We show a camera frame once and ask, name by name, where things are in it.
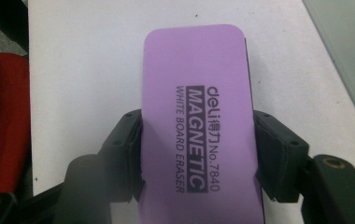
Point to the red cloth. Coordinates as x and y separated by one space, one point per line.
1 124

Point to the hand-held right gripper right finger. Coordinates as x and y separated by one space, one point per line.
278 155

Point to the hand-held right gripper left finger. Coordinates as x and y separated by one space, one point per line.
121 155

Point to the purple whiteboard eraser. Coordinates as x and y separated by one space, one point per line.
197 62

